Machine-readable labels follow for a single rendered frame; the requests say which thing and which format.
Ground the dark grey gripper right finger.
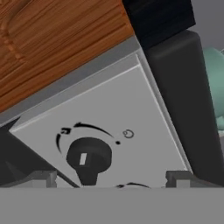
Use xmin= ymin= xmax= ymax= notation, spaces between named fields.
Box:
xmin=164 ymin=170 xmax=223 ymax=189

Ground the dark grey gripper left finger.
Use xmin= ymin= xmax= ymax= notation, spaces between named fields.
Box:
xmin=2 ymin=170 xmax=58 ymax=189

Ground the black stove knob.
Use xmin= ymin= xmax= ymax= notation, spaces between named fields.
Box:
xmin=66 ymin=136 xmax=114 ymax=186

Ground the grey stove with black top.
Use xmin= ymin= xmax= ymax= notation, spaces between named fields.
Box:
xmin=0 ymin=29 xmax=224 ymax=189

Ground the teal kettle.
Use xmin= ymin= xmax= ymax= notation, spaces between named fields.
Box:
xmin=202 ymin=46 xmax=224 ymax=133

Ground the brown wooden cupboard door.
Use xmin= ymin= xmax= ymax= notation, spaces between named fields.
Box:
xmin=0 ymin=0 xmax=136 ymax=114

